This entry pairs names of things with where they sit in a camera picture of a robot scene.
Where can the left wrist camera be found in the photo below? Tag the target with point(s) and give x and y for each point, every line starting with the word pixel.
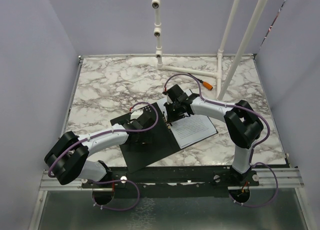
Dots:
pixel 136 113

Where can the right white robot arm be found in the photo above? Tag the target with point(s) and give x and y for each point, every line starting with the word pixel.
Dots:
pixel 243 124

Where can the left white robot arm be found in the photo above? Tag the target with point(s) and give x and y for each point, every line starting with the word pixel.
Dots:
pixel 67 160

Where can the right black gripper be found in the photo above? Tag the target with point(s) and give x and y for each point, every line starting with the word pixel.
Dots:
pixel 171 118

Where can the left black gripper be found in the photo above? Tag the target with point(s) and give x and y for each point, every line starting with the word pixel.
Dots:
pixel 145 138

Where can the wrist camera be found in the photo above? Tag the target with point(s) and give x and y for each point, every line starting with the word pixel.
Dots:
pixel 136 113
pixel 168 99

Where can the orange handled screwdriver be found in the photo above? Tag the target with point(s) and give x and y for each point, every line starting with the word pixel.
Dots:
pixel 204 83

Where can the aluminium frame rail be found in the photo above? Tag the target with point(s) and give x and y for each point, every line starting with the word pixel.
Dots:
pixel 274 204

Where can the black mounting rail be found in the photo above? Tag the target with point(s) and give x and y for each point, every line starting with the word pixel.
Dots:
pixel 172 182

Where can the printed paper sheet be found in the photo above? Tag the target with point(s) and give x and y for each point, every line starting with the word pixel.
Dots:
pixel 193 129

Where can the white pvc pipe frame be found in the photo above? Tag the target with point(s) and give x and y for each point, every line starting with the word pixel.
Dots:
pixel 221 87

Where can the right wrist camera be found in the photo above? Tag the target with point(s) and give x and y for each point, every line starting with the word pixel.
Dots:
pixel 168 99

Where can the grey black folder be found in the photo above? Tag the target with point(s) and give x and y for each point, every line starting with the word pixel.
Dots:
pixel 163 145

